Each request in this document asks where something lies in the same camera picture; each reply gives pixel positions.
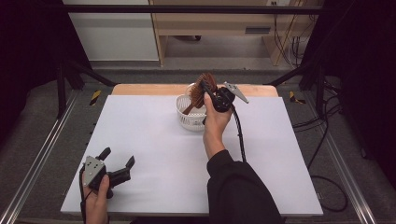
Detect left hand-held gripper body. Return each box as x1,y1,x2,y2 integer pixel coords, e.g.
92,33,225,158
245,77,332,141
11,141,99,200
81,155,133,200

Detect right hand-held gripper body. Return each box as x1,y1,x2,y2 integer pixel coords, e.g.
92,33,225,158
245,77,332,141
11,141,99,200
210,81,250,114

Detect brown wooden hairbrush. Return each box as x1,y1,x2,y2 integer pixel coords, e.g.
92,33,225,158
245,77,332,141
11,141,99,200
181,72,219,116

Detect white plastic basket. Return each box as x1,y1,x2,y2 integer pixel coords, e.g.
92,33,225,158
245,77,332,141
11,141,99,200
176,83,209,133

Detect person's right hand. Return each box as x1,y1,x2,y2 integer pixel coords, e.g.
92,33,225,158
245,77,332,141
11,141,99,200
203,91,233,146

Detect person's left hand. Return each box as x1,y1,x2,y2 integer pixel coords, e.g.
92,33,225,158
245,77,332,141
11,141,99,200
82,174,111,217

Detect yellow black tape marker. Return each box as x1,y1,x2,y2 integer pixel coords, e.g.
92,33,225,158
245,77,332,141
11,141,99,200
89,90,103,107
289,91,307,105

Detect wooden table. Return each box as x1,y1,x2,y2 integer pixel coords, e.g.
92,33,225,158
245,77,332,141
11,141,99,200
111,83,279,97

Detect light wooden desk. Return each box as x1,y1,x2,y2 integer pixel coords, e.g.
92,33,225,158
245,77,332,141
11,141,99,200
148,0,325,67

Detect black metal stand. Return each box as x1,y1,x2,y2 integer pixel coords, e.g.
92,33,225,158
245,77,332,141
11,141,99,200
55,58,118,119
266,58,329,119

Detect black horizontal metal bar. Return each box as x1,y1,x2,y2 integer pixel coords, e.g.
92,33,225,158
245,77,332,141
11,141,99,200
62,4,325,15

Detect white cabinet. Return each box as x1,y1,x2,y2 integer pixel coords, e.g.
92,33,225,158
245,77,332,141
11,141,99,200
62,0,160,62

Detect black curtain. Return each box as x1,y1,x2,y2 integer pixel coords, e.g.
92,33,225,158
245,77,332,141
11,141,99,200
299,0,396,182
0,0,92,147

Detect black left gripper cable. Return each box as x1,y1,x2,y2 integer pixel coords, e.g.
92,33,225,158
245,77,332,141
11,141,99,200
78,166,89,224

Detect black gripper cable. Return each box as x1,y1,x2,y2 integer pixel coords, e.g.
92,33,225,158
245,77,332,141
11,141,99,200
230,104,248,163
78,166,89,224

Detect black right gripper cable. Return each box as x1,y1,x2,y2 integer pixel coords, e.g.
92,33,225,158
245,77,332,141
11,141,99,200
230,104,248,163

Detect aluminium rail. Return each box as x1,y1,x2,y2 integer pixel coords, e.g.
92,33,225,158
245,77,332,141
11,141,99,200
0,90,79,224
303,92,378,224

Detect cable bundle at desk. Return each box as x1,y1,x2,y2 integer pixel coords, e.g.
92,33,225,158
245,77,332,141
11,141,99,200
271,0,314,68

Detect black floor cables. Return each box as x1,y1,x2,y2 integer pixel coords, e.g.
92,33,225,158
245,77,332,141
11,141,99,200
292,78,344,171

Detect black floor cable loop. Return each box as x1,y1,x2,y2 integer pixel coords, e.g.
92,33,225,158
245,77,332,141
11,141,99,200
310,175,349,214

